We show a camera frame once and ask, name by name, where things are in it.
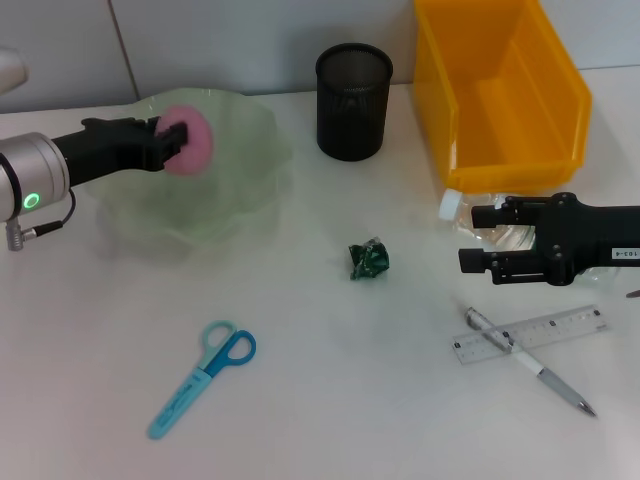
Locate clear plastic ruler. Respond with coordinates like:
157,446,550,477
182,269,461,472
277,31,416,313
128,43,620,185
452,303,614,367

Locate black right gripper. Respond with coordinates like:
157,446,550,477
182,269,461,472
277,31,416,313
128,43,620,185
458,192,640,288

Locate clear green-label water bottle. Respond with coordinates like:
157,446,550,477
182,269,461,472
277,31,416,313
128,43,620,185
438,188,640,296

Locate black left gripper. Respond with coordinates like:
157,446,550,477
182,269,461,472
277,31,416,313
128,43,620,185
51,115,192,190

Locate blue teal scissors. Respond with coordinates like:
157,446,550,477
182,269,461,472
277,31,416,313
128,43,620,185
147,319,258,441

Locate pink peach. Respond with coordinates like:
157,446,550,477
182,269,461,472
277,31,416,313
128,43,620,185
154,103,214,177

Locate yellow plastic bin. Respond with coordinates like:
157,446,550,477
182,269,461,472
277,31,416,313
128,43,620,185
412,0,594,195

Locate left arm cable with connector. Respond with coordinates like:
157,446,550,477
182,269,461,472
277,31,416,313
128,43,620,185
4,188,79,252

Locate green plastic wrapper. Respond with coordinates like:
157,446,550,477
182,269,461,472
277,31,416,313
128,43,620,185
348,238,391,281

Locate green glass fruit plate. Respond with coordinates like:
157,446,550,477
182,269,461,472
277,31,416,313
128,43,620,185
82,85,296,254

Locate black mesh pen holder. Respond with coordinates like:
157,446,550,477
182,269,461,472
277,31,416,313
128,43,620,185
314,42,395,162

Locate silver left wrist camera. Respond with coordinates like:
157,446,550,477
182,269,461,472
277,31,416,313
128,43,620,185
0,47,30,96

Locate white silver pen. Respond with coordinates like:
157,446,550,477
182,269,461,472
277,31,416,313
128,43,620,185
462,305,599,419

